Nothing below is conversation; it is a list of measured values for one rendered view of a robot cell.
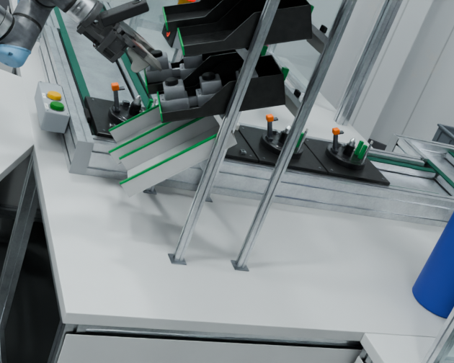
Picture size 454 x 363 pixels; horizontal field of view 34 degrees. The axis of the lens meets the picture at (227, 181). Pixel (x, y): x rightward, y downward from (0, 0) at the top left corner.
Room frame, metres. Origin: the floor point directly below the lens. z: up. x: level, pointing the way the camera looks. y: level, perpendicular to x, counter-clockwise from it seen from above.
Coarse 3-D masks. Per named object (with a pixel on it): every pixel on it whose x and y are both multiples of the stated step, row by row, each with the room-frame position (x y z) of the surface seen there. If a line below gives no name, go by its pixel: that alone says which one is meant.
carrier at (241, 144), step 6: (234, 132) 2.21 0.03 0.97; (240, 138) 2.17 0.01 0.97; (240, 144) 2.13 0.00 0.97; (246, 144) 2.15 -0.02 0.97; (228, 150) 2.05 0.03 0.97; (234, 150) 2.07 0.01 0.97; (246, 150) 2.10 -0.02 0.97; (228, 156) 2.02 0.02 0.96; (234, 156) 2.02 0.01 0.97; (240, 156) 2.03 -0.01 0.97; (246, 156) 2.05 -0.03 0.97; (252, 156) 2.07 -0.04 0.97
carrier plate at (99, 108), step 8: (88, 104) 1.99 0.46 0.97; (96, 104) 2.01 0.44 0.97; (104, 104) 2.03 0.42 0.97; (112, 104) 2.05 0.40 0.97; (96, 112) 1.95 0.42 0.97; (104, 112) 1.98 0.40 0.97; (96, 120) 1.90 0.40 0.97; (104, 120) 1.92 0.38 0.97; (96, 128) 1.86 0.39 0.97; (104, 128) 1.87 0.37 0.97; (104, 136) 1.84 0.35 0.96
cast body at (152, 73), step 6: (156, 54) 1.73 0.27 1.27; (162, 54) 1.74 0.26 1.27; (162, 60) 1.73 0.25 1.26; (168, 60) 1.73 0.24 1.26; (150, 66) 1.72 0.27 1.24; (162, 66) 1.73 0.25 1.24; (168, 66) 1.73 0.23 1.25; (150, 72) 1.72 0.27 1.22; (156, 72) 1.73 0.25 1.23; (162, 72) 1.73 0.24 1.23; (168, 72) 1.73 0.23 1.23; (174, 72) 1.75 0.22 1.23; (150, 78) 1.72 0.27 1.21; (156, 78) 1.73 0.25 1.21; (162, 78) 1.73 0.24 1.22
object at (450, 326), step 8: (448, 320) 1.50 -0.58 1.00; (448, 328) 1.48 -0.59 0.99; (440, 336) 1.49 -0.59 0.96; (448, 336) 1.47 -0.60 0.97; (432, 344) 1.50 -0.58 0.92; (440, 344) 1.48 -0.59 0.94; (432, 352) 1.49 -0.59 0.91; (440, 352) 1.48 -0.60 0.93; (424, 360) 1.50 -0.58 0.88; (432, 360) 1.48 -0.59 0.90
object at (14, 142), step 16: (0, 80) 2.18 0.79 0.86; (16, 80) 2.22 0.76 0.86; (0, 96) 2.07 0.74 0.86; (16, 96) 2.11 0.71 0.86; (0, 112) 1.96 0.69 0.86; (16, 112) 2.00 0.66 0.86; (0, 128) 1.86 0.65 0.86; (16, 128) 1.90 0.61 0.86; (0, 144) 1.78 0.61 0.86; (16, 144) 1.81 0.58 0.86; (32, 144) 1.84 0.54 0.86; (0, 160) 1.69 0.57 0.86; (16, 160) 1.73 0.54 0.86; (0, 176) 1.63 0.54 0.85
